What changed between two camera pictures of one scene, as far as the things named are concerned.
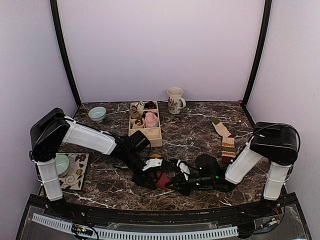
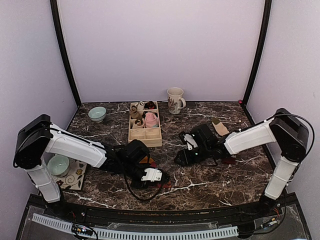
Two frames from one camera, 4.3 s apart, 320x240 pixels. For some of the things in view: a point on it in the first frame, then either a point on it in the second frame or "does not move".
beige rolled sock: x=133 y=112 does not move
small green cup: x=62 y=163 does not move
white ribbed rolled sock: x=140 y=107 does not move
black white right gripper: x=181 y=186 -> x=185 y=158
